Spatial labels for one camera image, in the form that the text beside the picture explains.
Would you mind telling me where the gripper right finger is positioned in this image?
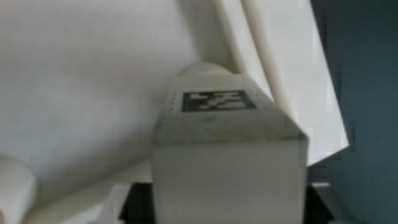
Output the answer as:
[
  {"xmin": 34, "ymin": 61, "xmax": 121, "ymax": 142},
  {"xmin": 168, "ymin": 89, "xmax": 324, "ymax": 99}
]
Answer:
[{"xmin": 304, "ymin": 182, "xmax": 356, "ymax": 224}]

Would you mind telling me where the white square tabletop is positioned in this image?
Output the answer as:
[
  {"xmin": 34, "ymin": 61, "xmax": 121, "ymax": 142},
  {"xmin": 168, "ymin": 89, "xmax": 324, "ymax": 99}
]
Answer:
[{"xmin": 0, "ymin": 0, "xmax": 349, "ymax": 224}]

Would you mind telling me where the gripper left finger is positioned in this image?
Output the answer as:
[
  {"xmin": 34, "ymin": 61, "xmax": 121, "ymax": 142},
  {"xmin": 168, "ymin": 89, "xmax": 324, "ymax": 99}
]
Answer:
[{"xmin": 100, "ymin": 182, "xmax": 157, "ymax": 224}]

